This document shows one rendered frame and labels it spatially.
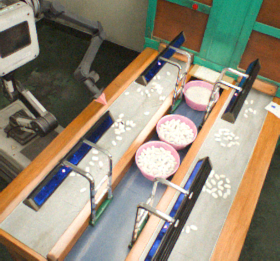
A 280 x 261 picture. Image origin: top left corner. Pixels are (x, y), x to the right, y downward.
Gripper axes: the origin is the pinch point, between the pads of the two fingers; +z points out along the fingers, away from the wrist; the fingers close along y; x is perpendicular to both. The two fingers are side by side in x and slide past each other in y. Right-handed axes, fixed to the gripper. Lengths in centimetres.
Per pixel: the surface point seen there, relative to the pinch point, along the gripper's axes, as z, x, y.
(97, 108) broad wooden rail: 0.8, 11.7, 1.3
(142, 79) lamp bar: 0.7, -30.0, 10.2
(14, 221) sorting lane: 9, 8, -87
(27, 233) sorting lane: 16, 1, -88
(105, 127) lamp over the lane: 2.8, -29.8, -32.6
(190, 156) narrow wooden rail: 54, -33, -2
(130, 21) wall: -29, 77, 162
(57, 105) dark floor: -11, 121, 46
